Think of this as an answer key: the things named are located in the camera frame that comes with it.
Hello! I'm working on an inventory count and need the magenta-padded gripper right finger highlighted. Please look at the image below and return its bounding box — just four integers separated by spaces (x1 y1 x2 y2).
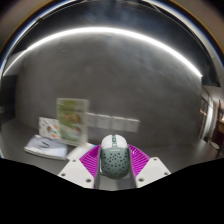
127 143 172 189

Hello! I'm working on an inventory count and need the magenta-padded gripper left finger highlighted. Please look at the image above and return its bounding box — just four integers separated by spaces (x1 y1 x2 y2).
57 144 103 190

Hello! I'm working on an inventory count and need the green and white computer mouse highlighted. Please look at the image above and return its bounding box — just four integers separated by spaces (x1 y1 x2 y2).
99 133 131 181

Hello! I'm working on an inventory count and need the grey striped cover book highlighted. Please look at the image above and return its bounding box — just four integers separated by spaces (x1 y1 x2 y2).
23 134 70 161

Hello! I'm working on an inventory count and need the white card with colourful stickers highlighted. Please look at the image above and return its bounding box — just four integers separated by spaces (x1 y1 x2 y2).
38 116 62 141

